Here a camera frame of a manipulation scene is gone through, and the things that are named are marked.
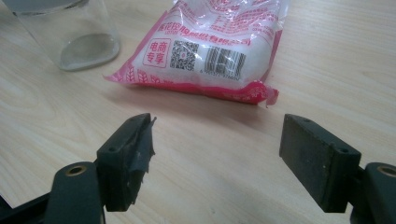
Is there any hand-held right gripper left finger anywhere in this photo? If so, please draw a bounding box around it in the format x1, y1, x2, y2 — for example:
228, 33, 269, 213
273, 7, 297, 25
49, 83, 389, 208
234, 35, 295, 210
96, 113, 157, 213

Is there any clear jar with white lid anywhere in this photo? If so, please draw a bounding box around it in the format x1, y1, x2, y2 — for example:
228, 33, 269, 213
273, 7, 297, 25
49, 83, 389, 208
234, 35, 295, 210
2, 0, 121, 73

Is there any pink and white plastic bag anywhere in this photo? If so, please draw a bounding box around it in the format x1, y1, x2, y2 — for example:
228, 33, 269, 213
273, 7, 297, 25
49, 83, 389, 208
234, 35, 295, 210
104, 0, 290, 107

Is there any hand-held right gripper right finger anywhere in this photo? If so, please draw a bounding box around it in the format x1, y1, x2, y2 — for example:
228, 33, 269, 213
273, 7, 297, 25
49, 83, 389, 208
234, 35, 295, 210
278, 113, 362, 214

